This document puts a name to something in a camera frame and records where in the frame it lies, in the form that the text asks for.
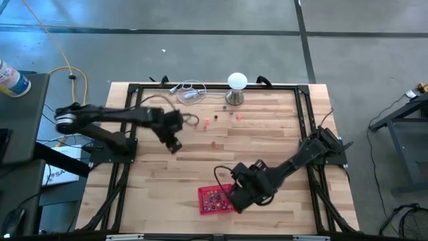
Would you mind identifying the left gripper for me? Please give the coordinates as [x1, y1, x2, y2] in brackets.
[153, 110, 185, 155]

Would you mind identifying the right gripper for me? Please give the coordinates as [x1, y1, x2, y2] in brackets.
[229, 160, 277, 214]

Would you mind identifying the red plastic slotted basket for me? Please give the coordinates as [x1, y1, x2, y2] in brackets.
[197, 183, 237, 216]

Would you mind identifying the white mushroom table lamp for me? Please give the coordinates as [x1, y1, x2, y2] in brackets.
[225, 72, 249, 106]

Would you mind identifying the white cardboard box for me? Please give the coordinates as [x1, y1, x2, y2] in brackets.
[41, 144, 83, 187]

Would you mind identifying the black desk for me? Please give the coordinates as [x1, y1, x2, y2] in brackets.
[0, 70, 51, 165]
[0, 159, 46, 237]

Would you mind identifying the white blue wipes canister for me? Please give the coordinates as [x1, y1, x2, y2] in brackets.
[0, 59, 32, 98]

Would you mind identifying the black side table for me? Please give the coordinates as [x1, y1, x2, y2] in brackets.
[369, 92, 428, 195]

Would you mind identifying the black computer mouse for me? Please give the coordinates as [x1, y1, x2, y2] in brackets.
[1, 208, 26, 237]

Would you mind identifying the white lamp power cable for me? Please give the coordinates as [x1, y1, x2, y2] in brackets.
[169, 79, 231, 106]

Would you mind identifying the silver mounting bracket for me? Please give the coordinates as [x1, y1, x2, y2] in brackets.
[106, 234, 144, 241]
[293, 235, 331, 241]

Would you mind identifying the yellow extension cable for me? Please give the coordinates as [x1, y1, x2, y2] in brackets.
[20, 0, 92, 148]

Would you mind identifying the black wire mesh bin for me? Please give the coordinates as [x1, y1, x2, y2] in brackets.
[397, 206, 428, 241]

